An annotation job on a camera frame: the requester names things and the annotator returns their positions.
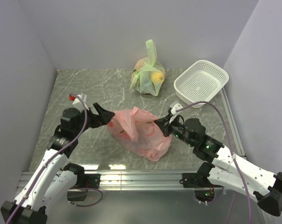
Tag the white perforated plastic basket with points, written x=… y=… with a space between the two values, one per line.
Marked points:
x=200 y=82

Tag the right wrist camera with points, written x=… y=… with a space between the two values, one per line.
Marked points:
x=174 y=110

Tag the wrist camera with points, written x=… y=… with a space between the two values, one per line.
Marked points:
x=174 y=110
x=79 y=102

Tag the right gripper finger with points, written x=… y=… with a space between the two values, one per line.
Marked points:
x=166 y=130
x=162 y=122

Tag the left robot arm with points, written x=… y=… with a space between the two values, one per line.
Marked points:
x=52 y=179

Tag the fruit in pink bag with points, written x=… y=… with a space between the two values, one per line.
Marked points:
x=123 y=134

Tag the aluminium front rail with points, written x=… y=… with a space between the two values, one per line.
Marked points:
x=142 y=180

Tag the orange fruit in green bag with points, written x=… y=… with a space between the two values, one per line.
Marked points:
x=140 y=64

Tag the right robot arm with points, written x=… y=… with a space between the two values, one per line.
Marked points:
x=224 y=168

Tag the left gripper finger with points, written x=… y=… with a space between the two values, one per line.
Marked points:
x=99 y=109
x=105 y=116

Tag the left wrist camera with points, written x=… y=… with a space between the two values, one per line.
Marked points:
x=79 y=102

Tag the yellow fruit in green bag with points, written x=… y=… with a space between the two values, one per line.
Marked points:
x=157 y=78

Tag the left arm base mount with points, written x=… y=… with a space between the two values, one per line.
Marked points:
x=79 y=192

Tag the pink plastic bag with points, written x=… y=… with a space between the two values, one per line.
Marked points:
x=147 y=140

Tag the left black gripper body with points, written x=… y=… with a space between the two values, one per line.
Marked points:
x=92 y=120

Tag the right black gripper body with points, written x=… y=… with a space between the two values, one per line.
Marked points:
x=178 y=128

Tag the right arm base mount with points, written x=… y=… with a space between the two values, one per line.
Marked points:
x=204 y=191

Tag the green plastic bag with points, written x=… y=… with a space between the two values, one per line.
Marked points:
x=140 y=80

